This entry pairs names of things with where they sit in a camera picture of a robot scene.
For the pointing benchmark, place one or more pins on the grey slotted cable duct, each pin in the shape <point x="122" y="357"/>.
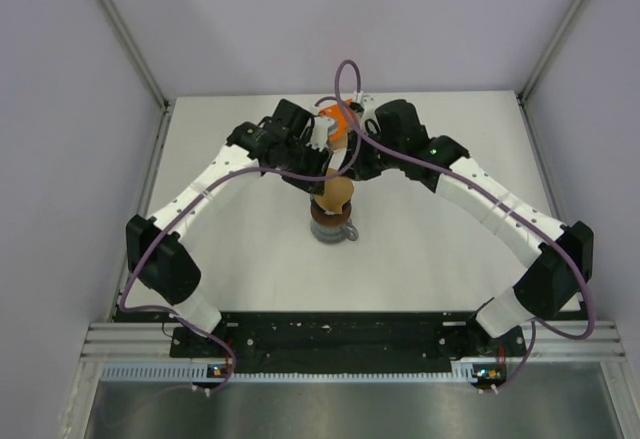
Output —
<point x="203" y="373"/>

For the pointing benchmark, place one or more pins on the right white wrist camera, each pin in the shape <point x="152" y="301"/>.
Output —
<point x="360" y="102"/>

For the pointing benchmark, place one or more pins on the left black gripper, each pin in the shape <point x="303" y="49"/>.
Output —
<point x="320" y="161"/>

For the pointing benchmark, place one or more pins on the clear glass coffee server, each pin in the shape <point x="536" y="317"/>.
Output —
<point x="334" y="235"/>

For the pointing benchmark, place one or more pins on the brown paper coffee filter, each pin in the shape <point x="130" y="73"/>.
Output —
<point x="339" y="190"/>

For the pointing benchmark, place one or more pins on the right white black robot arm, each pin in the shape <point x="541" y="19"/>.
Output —
<point x="557" y="258"/>

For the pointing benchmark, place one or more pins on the aluminium frame post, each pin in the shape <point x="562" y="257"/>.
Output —
<point x="133" y="52"/>
<point x="554" y="46"/>

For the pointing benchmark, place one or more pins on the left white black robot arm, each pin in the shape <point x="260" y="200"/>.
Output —
<point x="160" y="247"/>

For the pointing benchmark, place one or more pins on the aluminium front rail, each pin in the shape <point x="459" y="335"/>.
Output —
<point x="152" y="341"/>

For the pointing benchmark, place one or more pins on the left aluminium frame post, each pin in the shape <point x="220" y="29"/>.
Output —
<point x="133" y="52"/>

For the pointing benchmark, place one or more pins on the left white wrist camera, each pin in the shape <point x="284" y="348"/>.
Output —
<point x="323" y="127"/>

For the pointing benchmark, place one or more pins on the orange coffee filter box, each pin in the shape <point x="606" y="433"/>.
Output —
<point x="330" y="109"/>

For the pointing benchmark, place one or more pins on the right aluminium frame post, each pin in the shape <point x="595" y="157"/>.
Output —
<point x="554" y="46"/>

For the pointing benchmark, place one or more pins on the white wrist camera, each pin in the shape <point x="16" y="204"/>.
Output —
<point x="323" y="127"/>
<point x="360" y="102"/>

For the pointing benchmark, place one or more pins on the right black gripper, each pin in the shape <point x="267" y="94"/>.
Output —
<point x="358" y="169"/>

